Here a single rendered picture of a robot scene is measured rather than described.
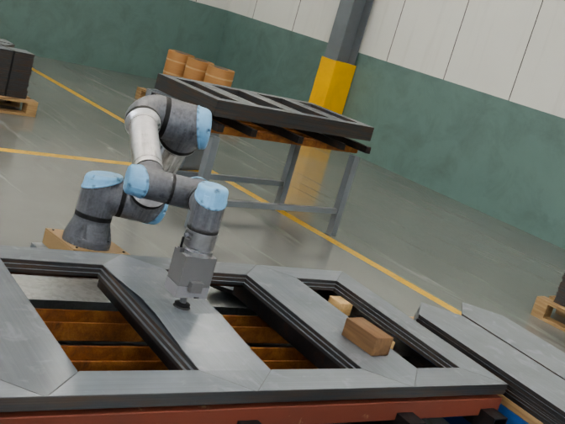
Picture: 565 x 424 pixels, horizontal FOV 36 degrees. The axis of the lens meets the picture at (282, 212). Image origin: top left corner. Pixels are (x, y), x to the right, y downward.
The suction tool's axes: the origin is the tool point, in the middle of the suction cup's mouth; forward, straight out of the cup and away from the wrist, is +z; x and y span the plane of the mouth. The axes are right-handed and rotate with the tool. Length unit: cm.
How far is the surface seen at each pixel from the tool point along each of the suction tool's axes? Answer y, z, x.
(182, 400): -16.5, 1.9, -37.2
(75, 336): -16.7, 15.9, 17.7
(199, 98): 175, 0, 343
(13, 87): 134, 63, 617
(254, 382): 1.9, 0.4, -33.5
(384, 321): 68, 2, 3
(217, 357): -1.5, 0.2, -22.8
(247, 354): 7.0, 0.2, -21.5
